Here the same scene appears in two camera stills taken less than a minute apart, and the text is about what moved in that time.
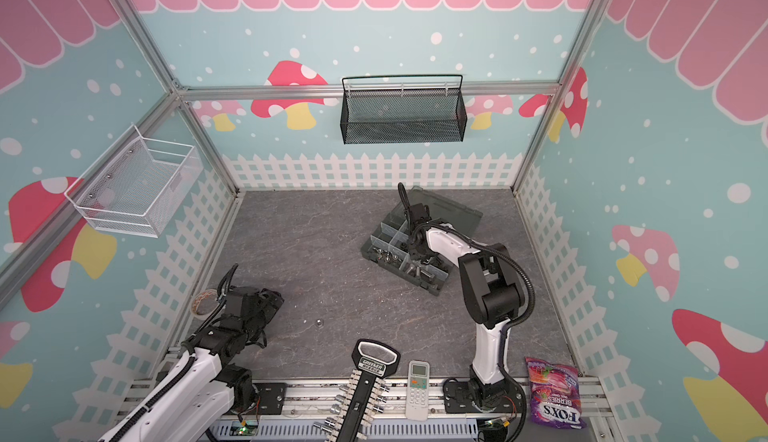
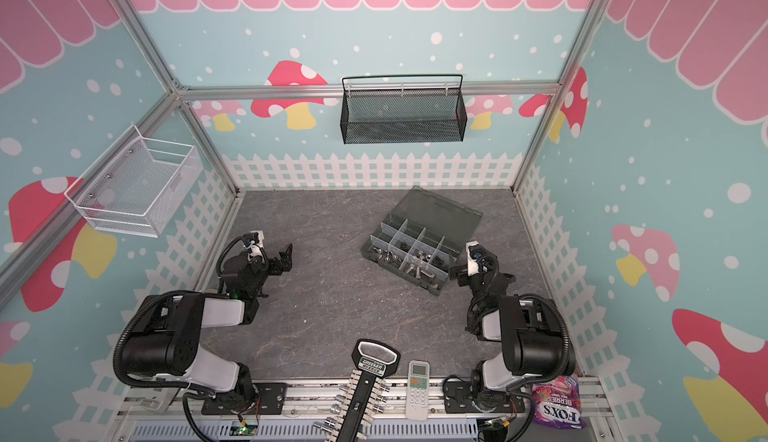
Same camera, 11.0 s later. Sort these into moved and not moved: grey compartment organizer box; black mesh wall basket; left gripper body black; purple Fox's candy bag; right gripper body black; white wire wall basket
Moved: right gripper body black; left gripper body black
Not moved: white wire wall basket; grey compartment organizer box; purple Fox's candy bag; black mesh wall basket
